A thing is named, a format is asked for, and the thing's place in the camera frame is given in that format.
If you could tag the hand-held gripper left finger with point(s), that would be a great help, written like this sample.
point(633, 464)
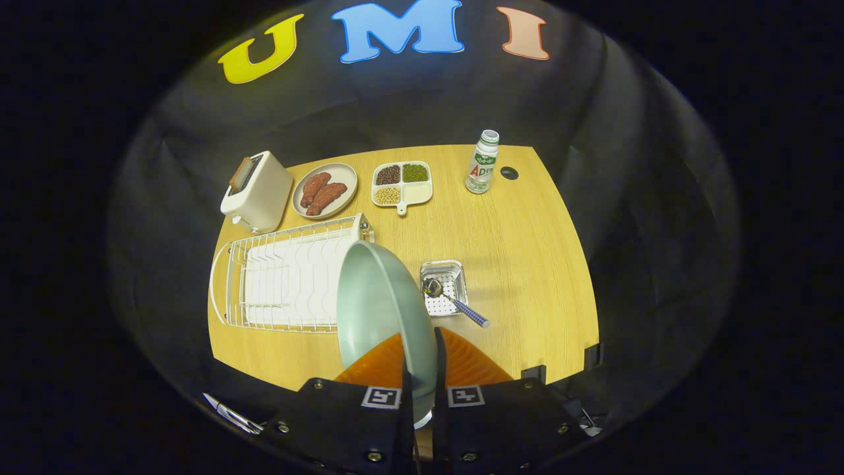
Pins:
point(343, 422)

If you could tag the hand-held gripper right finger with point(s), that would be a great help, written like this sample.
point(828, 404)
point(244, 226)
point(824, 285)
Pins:
point(439, 429)

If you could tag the pale green plate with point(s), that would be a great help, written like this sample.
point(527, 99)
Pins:
point(382, 303)

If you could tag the metal spoon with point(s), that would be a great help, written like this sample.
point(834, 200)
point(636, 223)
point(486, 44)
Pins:
point(433, 287)

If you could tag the white divided dish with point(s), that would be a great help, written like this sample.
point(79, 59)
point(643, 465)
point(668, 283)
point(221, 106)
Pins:
point(417, 192)

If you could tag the beige round plate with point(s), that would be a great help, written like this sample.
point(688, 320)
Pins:
point(343, 175)

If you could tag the red sausage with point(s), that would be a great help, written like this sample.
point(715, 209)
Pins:
point(326, 198)
point(315, 188)

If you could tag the pile of yellow soybeans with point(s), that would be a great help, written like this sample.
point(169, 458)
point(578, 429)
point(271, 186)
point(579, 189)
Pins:
point(388, 195)

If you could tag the white toaster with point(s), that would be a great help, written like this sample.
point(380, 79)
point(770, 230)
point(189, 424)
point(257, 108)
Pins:
point(264, 191)

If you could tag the pile of dark red beans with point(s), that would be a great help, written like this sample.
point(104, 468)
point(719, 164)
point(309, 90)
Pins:
point(388, 175)

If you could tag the pile of green beans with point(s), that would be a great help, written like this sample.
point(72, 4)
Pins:
point(415, 173)

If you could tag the white drink bottle green label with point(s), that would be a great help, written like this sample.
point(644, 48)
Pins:
point(481, 171)

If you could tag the bread slice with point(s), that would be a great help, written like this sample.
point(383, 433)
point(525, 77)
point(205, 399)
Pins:
point(239, 175)

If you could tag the black backdrop cloth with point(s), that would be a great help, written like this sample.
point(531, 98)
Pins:
point(626, 198)

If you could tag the black table edge bracket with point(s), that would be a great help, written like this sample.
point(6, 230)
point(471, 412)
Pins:
point(593, 356)
point(534, 374)

